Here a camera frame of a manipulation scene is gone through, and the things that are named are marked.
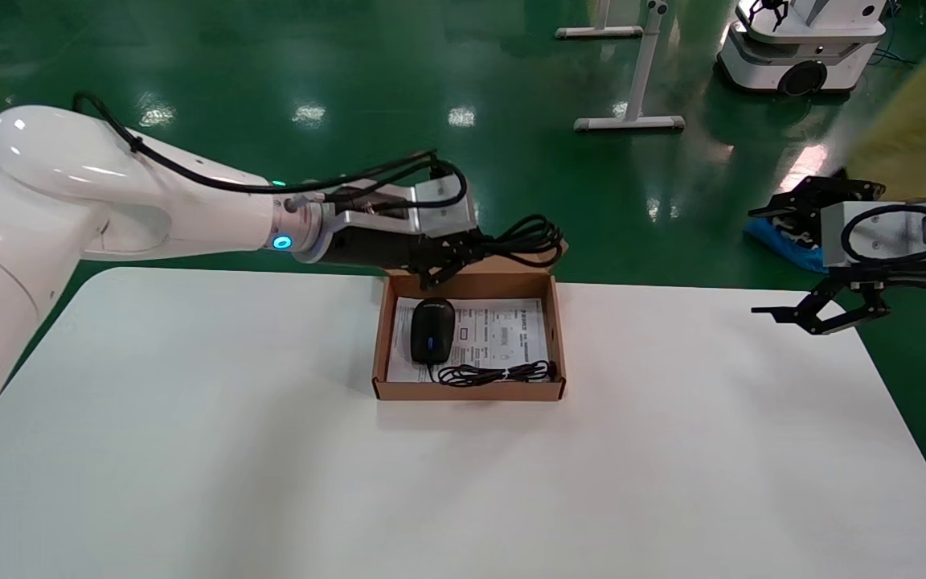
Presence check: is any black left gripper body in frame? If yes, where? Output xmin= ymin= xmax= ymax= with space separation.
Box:
xmin=325 ymin=228 xmax=433 ymax=272

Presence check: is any black power cord with plug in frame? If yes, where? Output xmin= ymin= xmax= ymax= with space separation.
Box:
xmin=463 ymin=214 xmax=565 ymax=271

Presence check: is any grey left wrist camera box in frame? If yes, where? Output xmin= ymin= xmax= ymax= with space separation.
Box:
xmin=326 ymin=177 xmax=478 ymax=240

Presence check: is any white printed paper manual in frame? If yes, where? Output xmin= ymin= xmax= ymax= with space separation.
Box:
xmin=387 ymin=298 xmax=552 ymax=384

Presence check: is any white T-foot table leg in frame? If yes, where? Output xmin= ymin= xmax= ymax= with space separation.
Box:
xmin=555 ymin=0 xmax=645 ymax=40
xmin=574 ymin=0 xmax=686 ymax=133

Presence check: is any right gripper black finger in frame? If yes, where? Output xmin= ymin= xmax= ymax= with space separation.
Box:
xmin=751 ymin=277 xmax=891 ymax=336
xmin=748 ymin=177 xmax=887 ymax=242

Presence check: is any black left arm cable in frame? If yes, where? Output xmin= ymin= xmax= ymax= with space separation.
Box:
xmin=72 ymin=92 xmax=469 ymax=212

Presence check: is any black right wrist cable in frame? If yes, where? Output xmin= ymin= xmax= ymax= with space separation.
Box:
xmin=839 ymin=203 xmax=926 ymax=265

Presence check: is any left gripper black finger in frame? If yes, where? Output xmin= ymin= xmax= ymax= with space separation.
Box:
xmin=421 ymin=233 xmax=490 ymax=258
xmin=417 ymin=254 xmax=481 ymax=290

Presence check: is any blue floor cable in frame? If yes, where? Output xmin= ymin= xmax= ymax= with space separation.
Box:
xmin=869 ymin=44 xmax=916 ymax=68

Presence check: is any black wired computer mouse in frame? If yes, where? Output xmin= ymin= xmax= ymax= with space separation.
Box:
xmin=410 ymin=297 xmax=559 ymax=389

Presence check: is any white wheeled robot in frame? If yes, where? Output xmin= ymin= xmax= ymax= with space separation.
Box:
xmin=716 ymin=0 xmax=888 ymax=98

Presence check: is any brown cardboard box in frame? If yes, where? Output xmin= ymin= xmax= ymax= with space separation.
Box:
xmin=372 ymin=237 xmax=569 ymax=402

